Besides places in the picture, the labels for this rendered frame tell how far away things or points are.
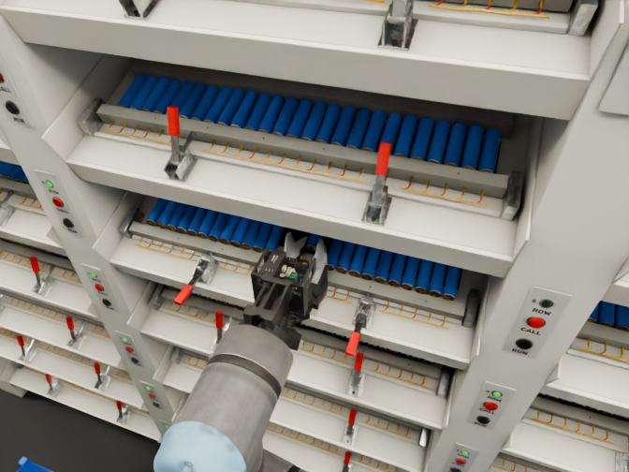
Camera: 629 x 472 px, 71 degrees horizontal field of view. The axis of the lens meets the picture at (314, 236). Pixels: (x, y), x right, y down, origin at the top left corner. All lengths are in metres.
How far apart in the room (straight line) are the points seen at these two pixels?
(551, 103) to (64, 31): 0.51
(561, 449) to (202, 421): 0.60
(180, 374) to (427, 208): 0.77
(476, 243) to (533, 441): 0.44
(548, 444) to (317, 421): 0.44
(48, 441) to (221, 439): 1.35
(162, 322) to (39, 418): 0.95
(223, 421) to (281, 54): 0.36
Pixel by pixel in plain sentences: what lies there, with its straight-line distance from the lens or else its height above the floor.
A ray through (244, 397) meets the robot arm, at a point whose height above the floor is 1.02.
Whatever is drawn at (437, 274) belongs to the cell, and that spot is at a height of 0.96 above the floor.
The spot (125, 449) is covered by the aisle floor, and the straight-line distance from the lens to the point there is 1.67.
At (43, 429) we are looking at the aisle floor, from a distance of 1.82.
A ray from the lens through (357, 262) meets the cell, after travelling 0.69.
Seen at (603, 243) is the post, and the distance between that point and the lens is 0.51.
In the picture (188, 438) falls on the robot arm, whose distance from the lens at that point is 0.47.
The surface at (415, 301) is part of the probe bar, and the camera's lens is 0.66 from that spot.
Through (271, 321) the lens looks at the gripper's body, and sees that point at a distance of 0.51.
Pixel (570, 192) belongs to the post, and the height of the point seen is 1.20.
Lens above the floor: 1.44
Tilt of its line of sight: 42 degrees down
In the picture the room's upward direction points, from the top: straight up
